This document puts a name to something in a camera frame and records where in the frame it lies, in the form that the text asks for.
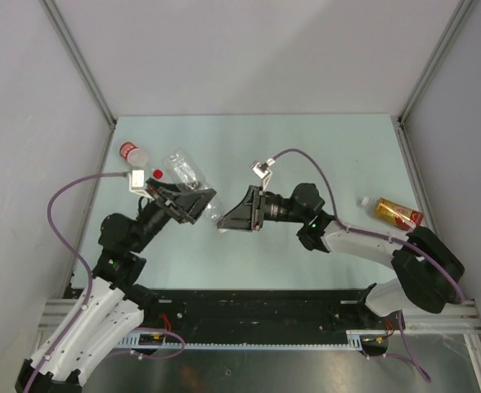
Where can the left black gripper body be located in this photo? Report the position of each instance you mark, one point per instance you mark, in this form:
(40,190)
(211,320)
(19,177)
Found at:
(160,198)

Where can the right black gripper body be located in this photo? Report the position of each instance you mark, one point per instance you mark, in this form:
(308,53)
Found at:
(259,206)

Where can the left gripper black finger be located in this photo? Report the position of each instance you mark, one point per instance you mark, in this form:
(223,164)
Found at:
(183,190)
(194,203)

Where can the clear plastic water bottle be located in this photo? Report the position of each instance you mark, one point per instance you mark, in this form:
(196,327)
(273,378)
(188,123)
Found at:
(183,170)

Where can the red label plastic bottle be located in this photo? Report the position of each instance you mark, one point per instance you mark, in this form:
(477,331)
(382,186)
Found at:
(138,158)

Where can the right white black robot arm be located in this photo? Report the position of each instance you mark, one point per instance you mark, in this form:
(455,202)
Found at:
(426,272)

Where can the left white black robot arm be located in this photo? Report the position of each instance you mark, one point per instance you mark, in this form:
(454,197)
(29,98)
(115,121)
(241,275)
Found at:
(112,304)

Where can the yellow red tea bottle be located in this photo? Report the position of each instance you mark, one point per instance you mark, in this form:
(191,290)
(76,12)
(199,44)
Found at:
(398,216)

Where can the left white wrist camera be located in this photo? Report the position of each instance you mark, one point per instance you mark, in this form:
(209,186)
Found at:
(136,181)

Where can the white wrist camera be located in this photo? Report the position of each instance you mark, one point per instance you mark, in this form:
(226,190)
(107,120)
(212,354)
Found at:
(136,181)
(263,171)

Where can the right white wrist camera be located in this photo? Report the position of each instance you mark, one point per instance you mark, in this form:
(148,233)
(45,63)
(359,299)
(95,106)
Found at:
(263,171)

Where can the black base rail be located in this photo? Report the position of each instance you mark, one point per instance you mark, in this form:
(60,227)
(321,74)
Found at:
(267,316)

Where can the grey slotted cable duct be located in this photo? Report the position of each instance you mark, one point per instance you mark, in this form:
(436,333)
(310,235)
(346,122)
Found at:
(138,340)

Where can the left aluminium frame post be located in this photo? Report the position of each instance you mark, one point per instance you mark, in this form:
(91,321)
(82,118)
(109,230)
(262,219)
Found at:
(72,49)

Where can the aluminium frame post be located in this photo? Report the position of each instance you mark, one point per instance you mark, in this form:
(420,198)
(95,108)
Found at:
(437,56)
(72,49)

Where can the right aluminium frame post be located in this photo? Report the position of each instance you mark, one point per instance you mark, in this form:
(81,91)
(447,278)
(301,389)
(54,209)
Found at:
(437,56)

